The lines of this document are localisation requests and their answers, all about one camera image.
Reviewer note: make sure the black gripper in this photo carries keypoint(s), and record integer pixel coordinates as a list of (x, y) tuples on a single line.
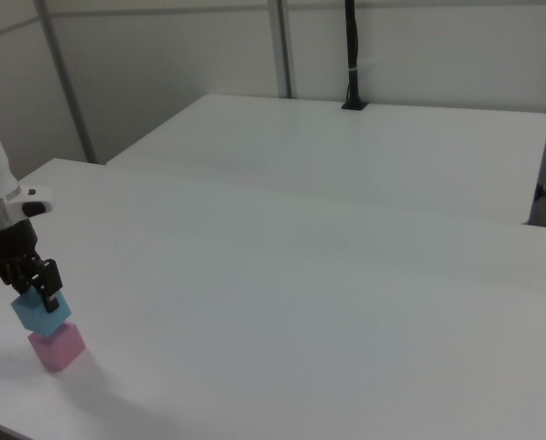
[(12, 252)]

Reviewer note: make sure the blue cube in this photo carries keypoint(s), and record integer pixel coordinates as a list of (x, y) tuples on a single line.
[(37, 316)]

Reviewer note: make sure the pink cube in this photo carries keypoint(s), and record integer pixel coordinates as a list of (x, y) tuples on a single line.
[(57, 348)]

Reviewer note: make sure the white side table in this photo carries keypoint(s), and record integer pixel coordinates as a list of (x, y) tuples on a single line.
[(346, 151)]

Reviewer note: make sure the grey partition corner post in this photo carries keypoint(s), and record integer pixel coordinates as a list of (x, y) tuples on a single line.
[(67, 91)]

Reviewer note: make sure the black camera pole with base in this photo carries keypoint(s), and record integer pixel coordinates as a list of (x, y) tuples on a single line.
[(353, 55)]

